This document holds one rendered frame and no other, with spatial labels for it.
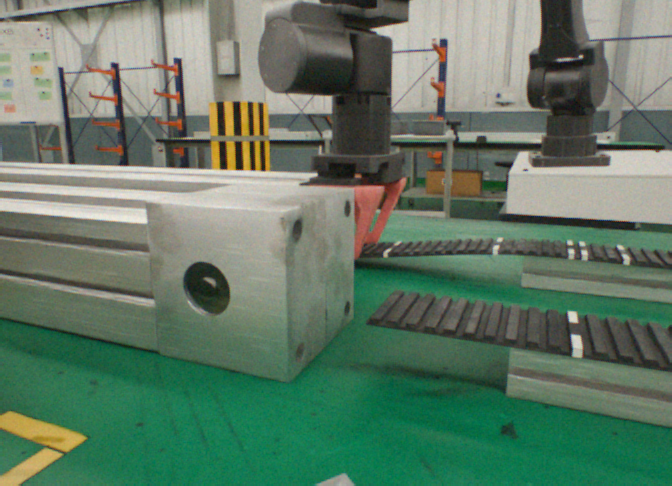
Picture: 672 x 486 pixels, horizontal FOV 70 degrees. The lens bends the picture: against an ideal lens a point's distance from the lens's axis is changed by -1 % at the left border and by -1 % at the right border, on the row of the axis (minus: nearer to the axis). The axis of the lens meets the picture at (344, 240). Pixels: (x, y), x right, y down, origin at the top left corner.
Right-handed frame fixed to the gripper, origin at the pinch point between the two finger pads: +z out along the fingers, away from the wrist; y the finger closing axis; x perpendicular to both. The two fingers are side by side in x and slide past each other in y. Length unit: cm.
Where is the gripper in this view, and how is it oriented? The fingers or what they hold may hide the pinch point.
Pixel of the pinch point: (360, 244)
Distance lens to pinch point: 49.1
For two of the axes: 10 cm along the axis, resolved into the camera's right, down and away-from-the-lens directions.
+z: 0.0, 9.7, 2.3
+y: -3.8, 2.1, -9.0
